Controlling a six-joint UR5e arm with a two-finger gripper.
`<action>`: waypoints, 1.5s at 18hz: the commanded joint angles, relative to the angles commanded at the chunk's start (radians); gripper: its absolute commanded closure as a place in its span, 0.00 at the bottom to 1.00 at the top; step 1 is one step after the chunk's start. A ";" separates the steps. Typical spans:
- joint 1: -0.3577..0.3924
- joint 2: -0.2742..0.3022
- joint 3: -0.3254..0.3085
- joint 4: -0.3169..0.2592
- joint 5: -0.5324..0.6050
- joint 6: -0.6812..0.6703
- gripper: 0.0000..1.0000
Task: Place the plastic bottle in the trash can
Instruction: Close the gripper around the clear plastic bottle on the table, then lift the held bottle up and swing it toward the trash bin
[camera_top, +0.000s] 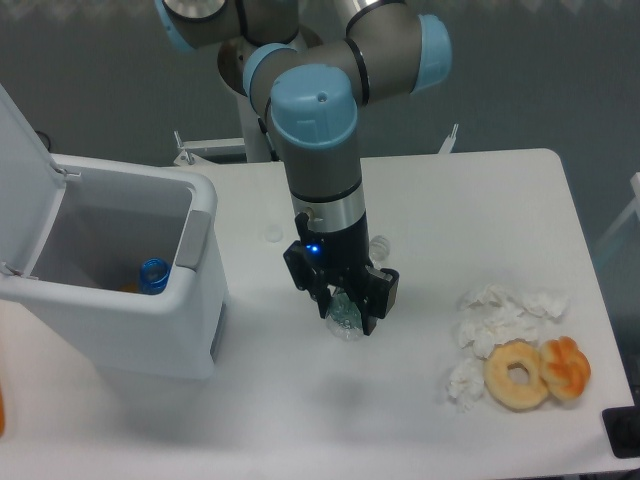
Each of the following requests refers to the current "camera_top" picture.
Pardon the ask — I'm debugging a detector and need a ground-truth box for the crumpled white tissue upper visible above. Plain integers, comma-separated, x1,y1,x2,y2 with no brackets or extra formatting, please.
456,283,539,359

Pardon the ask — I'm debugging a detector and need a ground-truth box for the black device at edge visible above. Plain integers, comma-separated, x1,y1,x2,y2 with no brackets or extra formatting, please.
602,406,639,459

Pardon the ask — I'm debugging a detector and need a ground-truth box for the crumpled white tissue lower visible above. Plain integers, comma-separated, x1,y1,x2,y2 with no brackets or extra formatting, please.
446,358,485,412

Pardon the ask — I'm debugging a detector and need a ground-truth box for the white trash can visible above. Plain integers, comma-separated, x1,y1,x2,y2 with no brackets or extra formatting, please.
1,155,228,379

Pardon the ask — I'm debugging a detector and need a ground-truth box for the white trash can lid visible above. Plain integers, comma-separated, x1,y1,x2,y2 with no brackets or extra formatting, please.
1,90,81,277

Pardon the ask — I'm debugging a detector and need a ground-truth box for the orange glazed bun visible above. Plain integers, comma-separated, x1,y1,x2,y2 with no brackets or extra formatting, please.
539,336,591,402

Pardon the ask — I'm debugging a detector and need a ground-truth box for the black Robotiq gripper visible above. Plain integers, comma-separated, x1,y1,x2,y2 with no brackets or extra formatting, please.
283,212,400,335

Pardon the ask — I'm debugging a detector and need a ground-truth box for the white bottle cap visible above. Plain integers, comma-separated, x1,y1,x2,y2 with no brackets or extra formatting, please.
264,225,284,243

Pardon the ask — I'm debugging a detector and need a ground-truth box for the plain ring donut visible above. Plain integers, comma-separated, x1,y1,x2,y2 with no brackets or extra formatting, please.
483,341,549,411

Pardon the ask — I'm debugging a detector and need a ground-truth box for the clear crushed plastic bottle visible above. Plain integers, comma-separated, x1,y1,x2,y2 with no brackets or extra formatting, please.
326,235,391,342

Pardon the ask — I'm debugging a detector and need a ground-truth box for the orange object at left edge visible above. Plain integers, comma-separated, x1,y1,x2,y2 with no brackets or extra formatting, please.
0,385,7,437

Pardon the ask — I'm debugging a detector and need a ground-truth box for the crumpled white tissue right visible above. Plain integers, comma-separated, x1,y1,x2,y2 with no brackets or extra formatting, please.
522,290,570,321

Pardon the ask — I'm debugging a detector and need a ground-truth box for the white frame at right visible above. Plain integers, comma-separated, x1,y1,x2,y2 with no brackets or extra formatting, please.
592,172,639,271

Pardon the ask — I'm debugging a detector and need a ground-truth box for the crumpled white tissue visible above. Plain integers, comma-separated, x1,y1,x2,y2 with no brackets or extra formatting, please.
456,283,539,359
446,358,485,412
522,290,570,321

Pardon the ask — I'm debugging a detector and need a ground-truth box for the blue bottle in bin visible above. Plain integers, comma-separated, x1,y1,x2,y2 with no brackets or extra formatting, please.
138,258,171,295

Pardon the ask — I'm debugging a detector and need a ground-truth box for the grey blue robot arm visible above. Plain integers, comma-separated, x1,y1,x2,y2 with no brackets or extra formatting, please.
156,1,452,334

